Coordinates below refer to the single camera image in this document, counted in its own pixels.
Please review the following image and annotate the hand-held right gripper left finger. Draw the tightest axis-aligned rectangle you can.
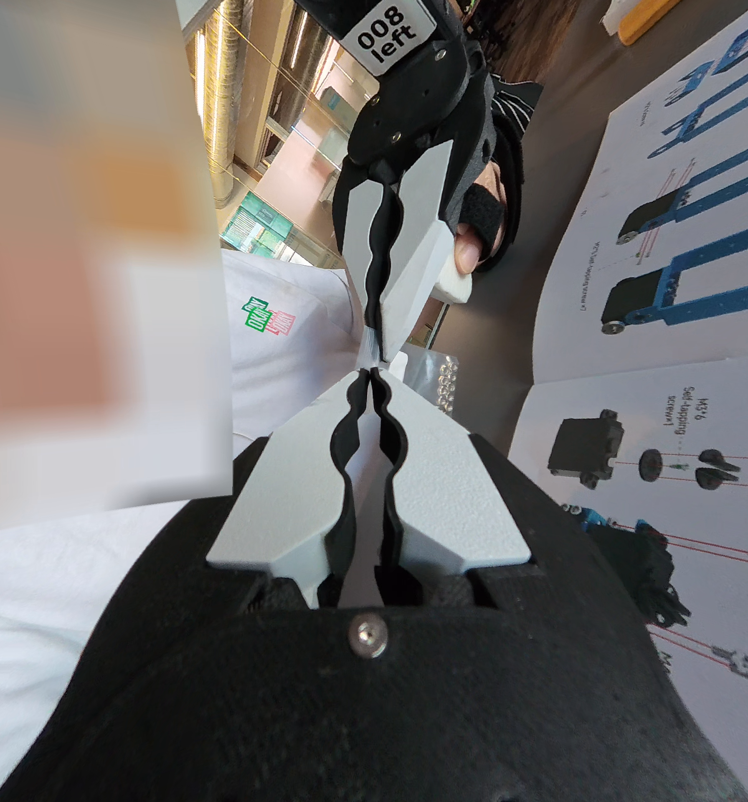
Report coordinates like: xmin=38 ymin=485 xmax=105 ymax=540
xmin=206 ymin=368 xmax=373 ymax=609

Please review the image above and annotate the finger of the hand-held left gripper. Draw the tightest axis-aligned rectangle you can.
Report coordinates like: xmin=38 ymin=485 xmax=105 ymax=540
xmin=341 ymin=180 xmax=388 ymax=330
xmin=375 ymin=138 xmax=461 ymax=364

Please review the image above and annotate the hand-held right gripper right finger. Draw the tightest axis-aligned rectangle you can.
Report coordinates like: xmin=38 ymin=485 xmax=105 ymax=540
xmin=371 ymin=368 xmax=532 ymax=606

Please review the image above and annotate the small parts packet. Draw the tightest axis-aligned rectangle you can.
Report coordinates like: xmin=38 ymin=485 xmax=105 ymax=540
xmin=339 ymin=326 xmax=461 ymax=609

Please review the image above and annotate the printed instruction sheet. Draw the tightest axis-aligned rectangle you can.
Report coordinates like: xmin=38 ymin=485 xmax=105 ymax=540
xmin=508 ymin=0 xmax=748 ymax=802

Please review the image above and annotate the person's left hand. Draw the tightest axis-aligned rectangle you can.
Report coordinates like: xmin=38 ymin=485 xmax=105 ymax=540
xmin=453 ymin=160 xmax=509 ymax=277

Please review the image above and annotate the silver ventilation duct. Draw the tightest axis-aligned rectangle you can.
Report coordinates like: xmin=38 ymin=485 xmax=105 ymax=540
xmin=201 ymin=0 xmax=256 ymax=211

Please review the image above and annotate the yellow tool handle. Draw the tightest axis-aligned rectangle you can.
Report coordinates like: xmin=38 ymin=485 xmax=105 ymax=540
xmin=618 ymin=0 xmax=678 ymax=46

